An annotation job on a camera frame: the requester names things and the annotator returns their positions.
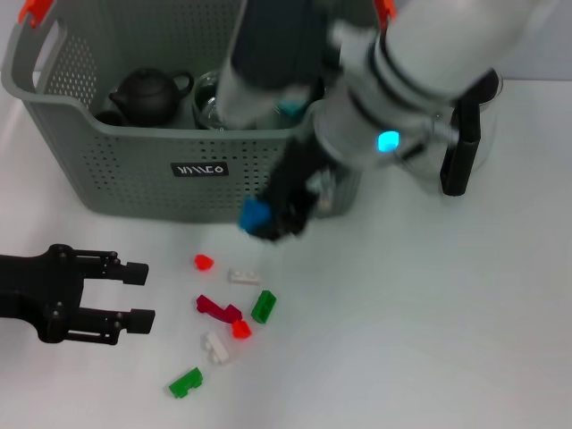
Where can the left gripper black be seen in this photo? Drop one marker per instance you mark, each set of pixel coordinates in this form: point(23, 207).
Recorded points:
point(40, 288)

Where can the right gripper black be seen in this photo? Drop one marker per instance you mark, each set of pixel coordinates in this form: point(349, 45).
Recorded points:
point(299, 179)

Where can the blue square plate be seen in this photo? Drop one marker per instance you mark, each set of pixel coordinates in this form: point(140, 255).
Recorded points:
point(254, 214)

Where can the green slope block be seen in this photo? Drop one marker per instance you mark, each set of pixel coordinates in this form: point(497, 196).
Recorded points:
point(263, 307)

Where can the small red slope block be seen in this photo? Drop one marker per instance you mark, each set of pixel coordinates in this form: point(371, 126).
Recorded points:
point(241, 330)
point(203, 262)

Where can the dark red curved block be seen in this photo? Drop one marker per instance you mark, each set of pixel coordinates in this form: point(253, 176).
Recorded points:
point(219, 310)

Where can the grey perforated storage bin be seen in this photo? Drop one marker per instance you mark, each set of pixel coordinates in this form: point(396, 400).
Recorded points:
point(134, 187)

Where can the white two-stud flat plate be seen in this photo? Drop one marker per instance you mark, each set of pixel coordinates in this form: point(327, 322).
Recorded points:
point(245, 277)

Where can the white two-stud brick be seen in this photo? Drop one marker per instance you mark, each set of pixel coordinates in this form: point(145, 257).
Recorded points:
point(216, 348)

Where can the green two-stud brick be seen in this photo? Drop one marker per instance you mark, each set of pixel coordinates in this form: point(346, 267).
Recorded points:
point(185, 383)

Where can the dark clay teapot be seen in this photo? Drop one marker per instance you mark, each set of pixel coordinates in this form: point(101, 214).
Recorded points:
point(147, 98)

